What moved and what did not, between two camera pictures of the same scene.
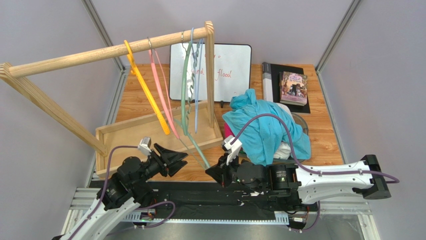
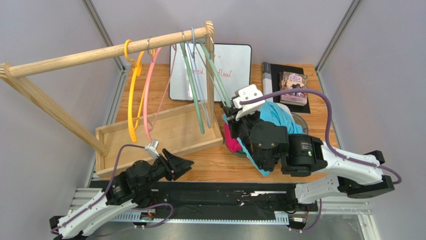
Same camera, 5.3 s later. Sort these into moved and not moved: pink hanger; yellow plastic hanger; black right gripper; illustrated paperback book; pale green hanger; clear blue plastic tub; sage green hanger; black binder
Moved: yellow plastic hanger; black right gripper; sage green hanger; pale green hanger; pink hanger
Not moved: black binder; illustrated paperback book; clear blue plastic tub
